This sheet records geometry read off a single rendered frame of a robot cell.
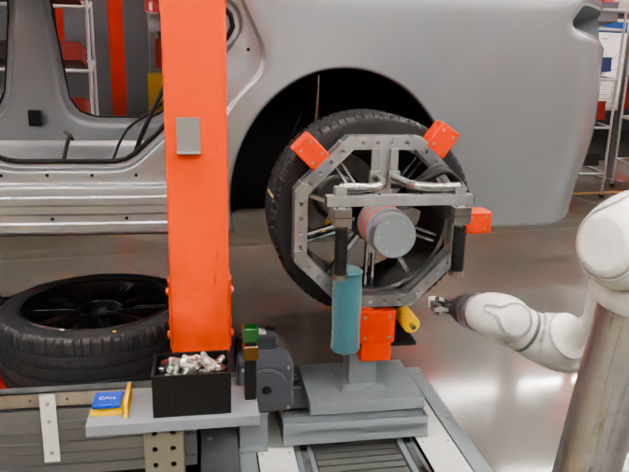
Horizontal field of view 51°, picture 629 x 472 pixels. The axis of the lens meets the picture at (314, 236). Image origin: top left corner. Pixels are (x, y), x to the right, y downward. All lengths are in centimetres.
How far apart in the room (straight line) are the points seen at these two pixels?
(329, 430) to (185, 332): 67
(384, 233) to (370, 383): 69
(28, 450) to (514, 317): 145
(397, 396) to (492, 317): 95
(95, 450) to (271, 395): 55
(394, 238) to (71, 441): 112
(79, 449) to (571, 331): 143
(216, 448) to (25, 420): 58
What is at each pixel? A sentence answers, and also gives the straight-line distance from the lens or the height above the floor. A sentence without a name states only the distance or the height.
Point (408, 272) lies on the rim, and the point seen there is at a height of 66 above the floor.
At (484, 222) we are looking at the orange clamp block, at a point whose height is 85.
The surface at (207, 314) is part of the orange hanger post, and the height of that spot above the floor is 65.
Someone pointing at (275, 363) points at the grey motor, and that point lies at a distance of 213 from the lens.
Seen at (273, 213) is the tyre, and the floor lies 87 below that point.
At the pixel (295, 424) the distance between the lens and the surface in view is 227.
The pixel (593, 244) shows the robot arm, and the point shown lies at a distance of 96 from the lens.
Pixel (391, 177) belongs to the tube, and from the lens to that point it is 199.
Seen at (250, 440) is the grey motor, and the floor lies 11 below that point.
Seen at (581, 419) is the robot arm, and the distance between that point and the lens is 113.
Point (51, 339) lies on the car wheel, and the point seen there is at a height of 50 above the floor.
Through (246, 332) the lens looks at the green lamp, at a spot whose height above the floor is 65.
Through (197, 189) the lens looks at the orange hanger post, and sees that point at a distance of 177.
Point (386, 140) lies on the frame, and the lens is 199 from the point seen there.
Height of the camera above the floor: 133
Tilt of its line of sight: 15 degrees down
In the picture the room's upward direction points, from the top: 1 degrees clockwise
